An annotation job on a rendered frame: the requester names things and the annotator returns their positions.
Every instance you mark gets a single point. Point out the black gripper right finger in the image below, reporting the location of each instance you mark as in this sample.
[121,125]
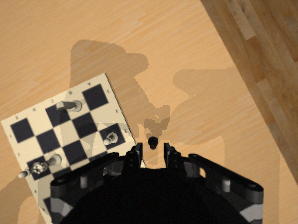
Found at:
[244,194]

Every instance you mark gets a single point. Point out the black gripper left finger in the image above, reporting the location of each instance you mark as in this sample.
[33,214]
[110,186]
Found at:
[67,189]

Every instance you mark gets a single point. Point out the black and cream chessboard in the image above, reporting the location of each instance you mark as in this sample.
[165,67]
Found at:
[41,131]

